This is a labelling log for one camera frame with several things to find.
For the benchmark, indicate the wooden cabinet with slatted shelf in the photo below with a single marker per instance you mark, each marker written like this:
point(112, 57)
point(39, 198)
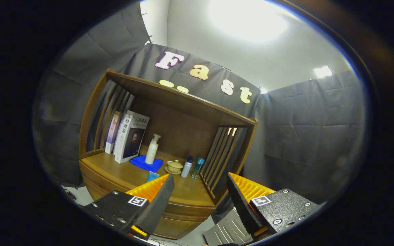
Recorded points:
point(176, 126)

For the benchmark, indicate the wooden drawer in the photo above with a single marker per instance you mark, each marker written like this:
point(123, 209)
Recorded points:
point(190, 210)

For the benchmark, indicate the teal slim bottle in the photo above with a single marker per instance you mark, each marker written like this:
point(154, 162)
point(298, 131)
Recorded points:
point(197, 169)

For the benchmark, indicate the white book with portrait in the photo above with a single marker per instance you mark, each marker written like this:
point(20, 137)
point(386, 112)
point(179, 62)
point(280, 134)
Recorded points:
point(128, 140)

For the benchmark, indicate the purple white book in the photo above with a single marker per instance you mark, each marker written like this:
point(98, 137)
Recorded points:
point(112, 133)

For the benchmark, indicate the white pump bottle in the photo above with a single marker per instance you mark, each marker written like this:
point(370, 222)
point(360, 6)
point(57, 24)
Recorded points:
point(152, 152)

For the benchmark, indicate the white bottle with blue cap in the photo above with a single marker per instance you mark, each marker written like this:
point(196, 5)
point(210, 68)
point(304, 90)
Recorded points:
point(186, 169)

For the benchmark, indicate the black backdrop cloth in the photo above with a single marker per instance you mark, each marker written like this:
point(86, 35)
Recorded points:
point(303, 136)

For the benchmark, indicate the wooden countertop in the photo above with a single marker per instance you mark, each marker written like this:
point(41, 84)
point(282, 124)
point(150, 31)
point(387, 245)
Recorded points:
point(121, 171)

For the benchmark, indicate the blue and white tube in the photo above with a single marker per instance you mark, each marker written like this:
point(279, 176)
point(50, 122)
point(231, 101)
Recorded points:
point(152, 176)

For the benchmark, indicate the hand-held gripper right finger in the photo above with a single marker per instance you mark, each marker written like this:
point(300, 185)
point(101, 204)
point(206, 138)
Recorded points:
point(243, 205)

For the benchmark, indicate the beige lidded teacup with saucer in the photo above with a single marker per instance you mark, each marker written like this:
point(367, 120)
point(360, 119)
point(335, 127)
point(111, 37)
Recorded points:
point(174, 166)

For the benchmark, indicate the blue folded cloth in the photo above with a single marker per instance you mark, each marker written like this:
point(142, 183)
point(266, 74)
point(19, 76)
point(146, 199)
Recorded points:
point(142, 163)

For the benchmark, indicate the round ceiling light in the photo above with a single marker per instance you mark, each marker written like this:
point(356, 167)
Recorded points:
point(248, 18)

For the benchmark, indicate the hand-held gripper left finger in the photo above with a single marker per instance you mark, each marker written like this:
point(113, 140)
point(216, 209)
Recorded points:
point(157, 205)

